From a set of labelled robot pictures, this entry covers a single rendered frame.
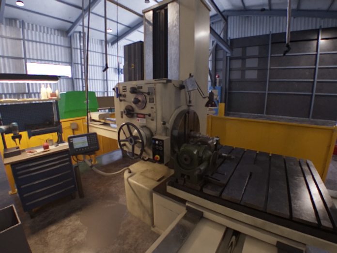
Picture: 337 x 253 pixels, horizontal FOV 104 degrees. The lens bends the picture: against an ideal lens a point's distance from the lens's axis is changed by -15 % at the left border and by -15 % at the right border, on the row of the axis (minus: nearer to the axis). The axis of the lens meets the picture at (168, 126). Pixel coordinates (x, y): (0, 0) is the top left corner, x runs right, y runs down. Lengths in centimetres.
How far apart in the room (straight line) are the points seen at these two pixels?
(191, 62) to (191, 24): 47
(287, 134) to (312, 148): 52
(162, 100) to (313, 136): 302
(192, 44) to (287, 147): 273
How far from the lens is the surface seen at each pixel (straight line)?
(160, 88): 151
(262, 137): 370
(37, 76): 291
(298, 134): 371
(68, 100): 532
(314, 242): 139
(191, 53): 213
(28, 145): 384
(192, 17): 227
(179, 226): 141
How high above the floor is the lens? 175
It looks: 12 degrees down
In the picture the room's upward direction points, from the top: straight up
